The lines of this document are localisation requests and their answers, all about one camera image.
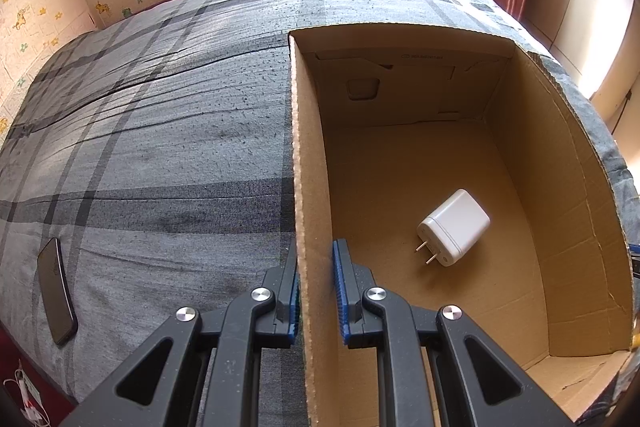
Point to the blue plastic item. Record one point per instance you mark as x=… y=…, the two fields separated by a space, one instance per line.
x=635 y=257

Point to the brown cardboard box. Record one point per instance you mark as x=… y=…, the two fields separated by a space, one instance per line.
x=400 y=167

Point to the large white charger plug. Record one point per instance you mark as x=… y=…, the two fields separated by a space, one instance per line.
x=457 y=219

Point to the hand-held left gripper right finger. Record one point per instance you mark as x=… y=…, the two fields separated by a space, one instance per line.
x=341 y=299

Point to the grey plaid bed blanket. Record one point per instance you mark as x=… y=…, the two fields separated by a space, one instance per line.
x=150 y=132

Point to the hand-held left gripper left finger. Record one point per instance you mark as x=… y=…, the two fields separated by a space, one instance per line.
x=287 y=313

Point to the black smartphone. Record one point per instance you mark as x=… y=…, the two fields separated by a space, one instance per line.
x=56 y=292

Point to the beige wardrobe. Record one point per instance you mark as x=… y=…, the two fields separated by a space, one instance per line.
x=585 y=7

